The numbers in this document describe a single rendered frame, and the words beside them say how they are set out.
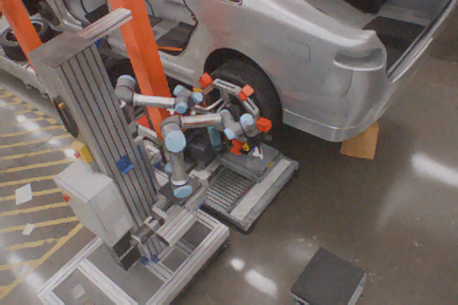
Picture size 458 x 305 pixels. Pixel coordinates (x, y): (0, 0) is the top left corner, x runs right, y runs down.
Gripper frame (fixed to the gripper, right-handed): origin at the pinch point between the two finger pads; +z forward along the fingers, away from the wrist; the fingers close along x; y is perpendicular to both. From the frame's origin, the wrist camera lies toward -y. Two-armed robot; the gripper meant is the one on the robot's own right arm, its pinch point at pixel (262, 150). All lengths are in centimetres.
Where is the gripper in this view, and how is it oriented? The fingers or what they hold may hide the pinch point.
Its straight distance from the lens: 294.7
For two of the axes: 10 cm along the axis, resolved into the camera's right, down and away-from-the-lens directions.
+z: 2.9, 6.1, 7.4
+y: -9.6, 1.5, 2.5
